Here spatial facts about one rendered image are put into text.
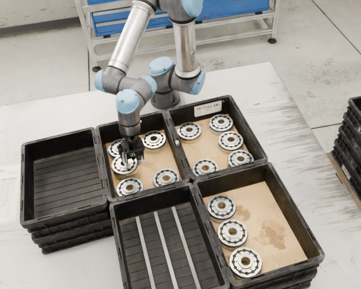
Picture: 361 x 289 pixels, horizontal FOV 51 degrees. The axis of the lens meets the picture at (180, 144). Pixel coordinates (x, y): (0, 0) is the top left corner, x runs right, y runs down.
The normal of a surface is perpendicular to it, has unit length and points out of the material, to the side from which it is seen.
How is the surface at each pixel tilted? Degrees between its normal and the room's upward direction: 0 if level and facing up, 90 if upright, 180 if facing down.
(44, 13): 90
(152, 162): 0
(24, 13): 90
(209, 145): 0
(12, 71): 0
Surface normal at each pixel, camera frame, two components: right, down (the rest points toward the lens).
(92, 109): -0.07, -0.68
